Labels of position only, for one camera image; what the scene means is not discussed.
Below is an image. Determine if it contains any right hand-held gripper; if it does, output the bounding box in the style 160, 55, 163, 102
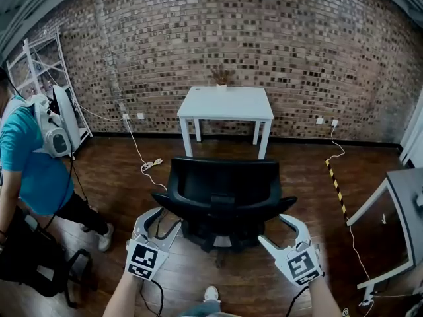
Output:
257, 213, 325, 287

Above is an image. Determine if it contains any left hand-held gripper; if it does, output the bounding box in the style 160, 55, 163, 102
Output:
124, 206, 184, 282

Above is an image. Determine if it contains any black office chair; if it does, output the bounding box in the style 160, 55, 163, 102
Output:
151, 157, 298, 269

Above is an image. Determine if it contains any person's right forearm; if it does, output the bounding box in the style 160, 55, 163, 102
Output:
307, 275, 343, 317

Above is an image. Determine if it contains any person's left forearm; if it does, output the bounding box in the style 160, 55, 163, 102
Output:
102, 270, 147, 317

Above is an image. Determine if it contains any black swivel chair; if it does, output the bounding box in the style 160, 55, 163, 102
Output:
0, 205, 94, 310

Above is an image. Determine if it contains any white desk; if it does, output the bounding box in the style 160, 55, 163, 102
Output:
176, 85, 275, 161

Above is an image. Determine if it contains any person's white shoe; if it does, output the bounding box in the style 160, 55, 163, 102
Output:
202, 285, 221, 304

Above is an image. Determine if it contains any person's grey trouser leg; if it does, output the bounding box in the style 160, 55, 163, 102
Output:
179, 299, 223, 317

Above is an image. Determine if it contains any white oval appliance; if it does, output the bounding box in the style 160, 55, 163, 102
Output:
52, 85, 81, 152

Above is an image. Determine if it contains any white door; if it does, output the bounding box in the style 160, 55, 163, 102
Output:
399, 90, 423, 170

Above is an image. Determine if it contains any dried plant in white pot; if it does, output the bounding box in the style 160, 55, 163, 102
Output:
210, 65, 234, 89

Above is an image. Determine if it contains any white metal shelf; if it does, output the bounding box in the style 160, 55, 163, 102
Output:
5, 30, 94, 145

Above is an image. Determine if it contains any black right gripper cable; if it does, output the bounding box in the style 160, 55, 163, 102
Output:
284, 285, 310, 317

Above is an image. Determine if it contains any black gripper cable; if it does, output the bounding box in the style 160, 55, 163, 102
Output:
284, 285, 310, 317
139, 278, 165, 317

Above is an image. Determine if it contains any white cable with power strip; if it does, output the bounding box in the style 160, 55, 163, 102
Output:
123, 117, 168, 192

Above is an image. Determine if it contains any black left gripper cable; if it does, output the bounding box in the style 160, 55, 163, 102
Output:
139, 278, 165, 317

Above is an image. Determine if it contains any yellow black striped cable cover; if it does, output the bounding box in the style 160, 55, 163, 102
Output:
324, 158, 350, 227

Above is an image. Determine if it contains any thin white floor cable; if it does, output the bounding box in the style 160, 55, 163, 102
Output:
325, 123, 373, 282

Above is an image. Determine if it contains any grey table with white frame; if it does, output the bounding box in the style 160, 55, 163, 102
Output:
346, 166, 423, 291

